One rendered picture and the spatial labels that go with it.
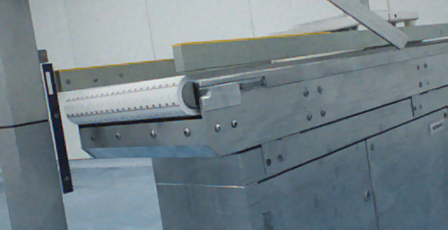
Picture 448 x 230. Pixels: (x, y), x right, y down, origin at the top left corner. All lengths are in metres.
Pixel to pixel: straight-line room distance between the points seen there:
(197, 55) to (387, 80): 0.51
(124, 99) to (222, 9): 4.15
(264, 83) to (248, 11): 3.96
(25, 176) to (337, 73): 0.51
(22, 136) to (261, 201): 0.36
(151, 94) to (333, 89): 0.34
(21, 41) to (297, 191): 0.48
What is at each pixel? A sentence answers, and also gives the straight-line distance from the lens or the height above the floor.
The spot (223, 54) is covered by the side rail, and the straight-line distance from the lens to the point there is 0.67.
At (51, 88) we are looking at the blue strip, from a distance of 0.84.
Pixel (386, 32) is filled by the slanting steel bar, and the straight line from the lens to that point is 0.84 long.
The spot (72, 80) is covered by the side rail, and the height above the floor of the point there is 0.83.
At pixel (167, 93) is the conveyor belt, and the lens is 0.64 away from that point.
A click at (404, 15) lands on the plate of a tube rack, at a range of 1.21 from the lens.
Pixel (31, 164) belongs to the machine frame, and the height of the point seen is 0.72.
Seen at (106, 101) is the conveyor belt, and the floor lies 0.80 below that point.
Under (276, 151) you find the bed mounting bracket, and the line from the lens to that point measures 0.81.
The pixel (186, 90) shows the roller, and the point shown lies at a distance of 0.63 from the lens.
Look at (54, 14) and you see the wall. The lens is 6.41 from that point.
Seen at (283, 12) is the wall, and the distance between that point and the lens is 4.51.
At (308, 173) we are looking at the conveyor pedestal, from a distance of 0.90.
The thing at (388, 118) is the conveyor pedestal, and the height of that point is 0.67.
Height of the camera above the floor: 0.81
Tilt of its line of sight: 3 degrees down
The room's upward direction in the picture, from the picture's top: 9 degrees counter-clockwise
